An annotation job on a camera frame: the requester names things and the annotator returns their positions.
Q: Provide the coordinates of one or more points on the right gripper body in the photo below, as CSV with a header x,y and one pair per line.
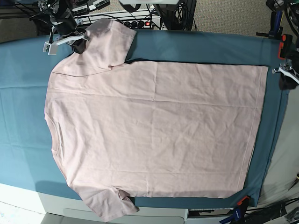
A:
x,y
68,26

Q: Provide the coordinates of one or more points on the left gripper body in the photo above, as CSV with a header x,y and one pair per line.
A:
x,y
290,67

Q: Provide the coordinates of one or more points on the pink T-shirt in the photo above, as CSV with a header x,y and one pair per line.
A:
x,y
150,129

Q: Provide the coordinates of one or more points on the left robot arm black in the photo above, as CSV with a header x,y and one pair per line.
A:
x,y
290,9

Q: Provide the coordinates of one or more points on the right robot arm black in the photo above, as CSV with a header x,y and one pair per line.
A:
x,y
57,8

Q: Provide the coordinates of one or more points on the orange black clamp top right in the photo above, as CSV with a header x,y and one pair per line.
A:
x,y
284,46

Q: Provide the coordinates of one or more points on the blue black clamp top right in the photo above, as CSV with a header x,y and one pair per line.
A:
x,y
276,29

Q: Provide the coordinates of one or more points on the black power strip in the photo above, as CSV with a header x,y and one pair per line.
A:
x,y
138,25

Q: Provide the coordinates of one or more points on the orange blue clamp bottom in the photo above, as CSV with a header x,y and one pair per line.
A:
x,y
238,212

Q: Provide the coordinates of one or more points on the white cabinet under table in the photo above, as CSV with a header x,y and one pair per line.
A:
x,y
73,208

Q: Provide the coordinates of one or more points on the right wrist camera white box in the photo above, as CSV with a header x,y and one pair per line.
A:
x,y
51,48

